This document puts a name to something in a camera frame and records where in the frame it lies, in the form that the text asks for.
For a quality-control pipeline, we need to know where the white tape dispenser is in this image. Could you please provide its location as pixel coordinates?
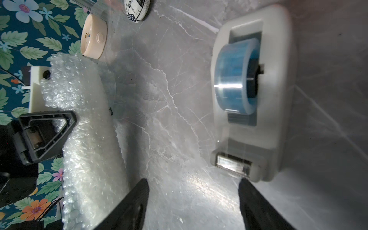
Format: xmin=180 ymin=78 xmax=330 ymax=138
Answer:
xmin=210 ymin=4 xmax=298 ymax=183

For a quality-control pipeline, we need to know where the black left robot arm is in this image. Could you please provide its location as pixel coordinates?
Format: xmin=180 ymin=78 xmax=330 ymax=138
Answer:
xmin=1 ymin=111 xmax=150 ymax=230

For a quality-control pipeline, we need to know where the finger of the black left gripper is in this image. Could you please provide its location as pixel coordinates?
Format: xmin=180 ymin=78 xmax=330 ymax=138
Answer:
xmin=11 ymin=111 xmax=77 ymax=165

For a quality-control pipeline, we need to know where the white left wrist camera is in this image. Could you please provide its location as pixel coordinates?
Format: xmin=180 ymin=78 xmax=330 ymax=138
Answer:
xmin=28 ymin=66 xmax=55 ymax=113

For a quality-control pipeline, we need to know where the pink round alarm clock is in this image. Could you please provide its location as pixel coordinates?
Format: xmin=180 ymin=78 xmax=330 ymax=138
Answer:
xmin=80 ymin=13 xmax=107 ymax=59

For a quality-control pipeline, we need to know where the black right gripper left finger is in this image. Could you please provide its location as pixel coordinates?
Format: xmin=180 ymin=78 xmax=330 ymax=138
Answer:
xmin=95 ymin=178 xmax=150 ymax=230

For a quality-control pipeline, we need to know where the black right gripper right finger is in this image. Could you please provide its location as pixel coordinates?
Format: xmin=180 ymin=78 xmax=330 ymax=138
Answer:
xmin=238 ymin=178 xmax=295 ymax=230

